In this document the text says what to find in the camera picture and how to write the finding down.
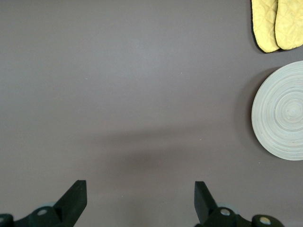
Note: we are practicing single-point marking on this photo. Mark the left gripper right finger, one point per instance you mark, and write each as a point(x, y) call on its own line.
point(208, 210)

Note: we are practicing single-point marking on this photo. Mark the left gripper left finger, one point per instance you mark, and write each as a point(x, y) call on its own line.
point(68, 208)

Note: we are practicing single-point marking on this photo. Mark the round wooden plate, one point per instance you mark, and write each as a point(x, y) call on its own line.
point(284, 113)

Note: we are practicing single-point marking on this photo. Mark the brown table cover sheet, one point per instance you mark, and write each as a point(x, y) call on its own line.
point(118, 94)

